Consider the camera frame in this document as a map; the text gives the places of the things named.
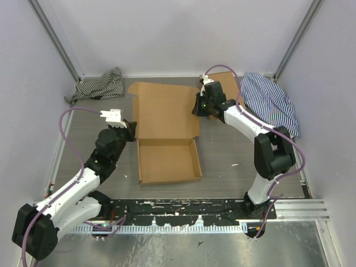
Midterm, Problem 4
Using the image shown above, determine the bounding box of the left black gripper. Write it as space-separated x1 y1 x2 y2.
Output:
109 119 137 162

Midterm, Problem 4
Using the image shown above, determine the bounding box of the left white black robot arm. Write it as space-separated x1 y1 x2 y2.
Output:
12 120 137 261

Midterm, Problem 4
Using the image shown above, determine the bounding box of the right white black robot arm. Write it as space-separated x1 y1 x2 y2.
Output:
192 92 295 220

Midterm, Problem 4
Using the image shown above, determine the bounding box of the folded brown cardboard box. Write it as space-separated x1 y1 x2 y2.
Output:
199 71 246 111

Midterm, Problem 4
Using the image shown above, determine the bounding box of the blue white striped cloth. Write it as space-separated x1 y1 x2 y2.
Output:
241 73 300 139

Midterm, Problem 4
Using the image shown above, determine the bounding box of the grey striped cloth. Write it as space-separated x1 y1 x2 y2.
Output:
64 67 125 106

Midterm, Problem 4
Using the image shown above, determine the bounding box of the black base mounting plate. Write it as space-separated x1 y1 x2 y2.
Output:
92 199 265 226

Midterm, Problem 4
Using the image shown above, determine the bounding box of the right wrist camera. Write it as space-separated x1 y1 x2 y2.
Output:
200 74 224 98

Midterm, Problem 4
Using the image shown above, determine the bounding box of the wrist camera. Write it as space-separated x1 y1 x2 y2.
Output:
100 109 127 128
200 74 224 98

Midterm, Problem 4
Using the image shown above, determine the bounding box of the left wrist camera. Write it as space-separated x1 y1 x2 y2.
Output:
100 109 127 128

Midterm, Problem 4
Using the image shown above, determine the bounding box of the perforated cable duct strip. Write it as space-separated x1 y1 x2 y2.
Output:
69 224 248 234

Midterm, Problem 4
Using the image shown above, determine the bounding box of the aluminium rail frame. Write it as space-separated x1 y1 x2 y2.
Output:
27 199 331 223

